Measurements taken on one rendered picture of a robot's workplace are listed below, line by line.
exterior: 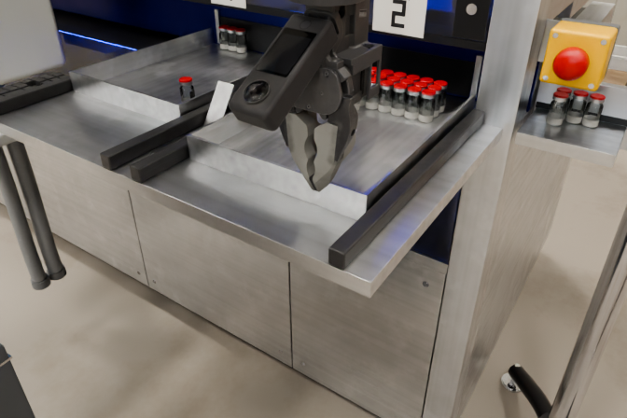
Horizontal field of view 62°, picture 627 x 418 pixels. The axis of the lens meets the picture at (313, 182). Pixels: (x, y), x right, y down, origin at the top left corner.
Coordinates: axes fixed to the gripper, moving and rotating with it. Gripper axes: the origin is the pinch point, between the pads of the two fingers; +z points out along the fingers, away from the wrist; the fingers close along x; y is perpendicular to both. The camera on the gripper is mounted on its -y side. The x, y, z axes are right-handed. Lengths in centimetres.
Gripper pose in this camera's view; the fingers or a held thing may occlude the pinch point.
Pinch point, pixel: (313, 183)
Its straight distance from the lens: 56.0
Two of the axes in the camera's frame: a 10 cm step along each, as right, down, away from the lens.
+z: 0.0, 8.6, 5.1
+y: 5.6, -4.2, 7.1
